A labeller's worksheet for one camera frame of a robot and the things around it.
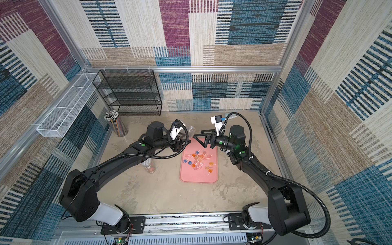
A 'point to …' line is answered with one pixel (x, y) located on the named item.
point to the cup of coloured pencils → (119, 127)
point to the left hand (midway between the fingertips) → (187, 137)
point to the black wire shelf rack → (132, 92)
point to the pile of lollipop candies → (199, 159)
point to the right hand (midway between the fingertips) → (200, 136)
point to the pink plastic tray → (187, 173)
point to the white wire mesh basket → (56, 123)
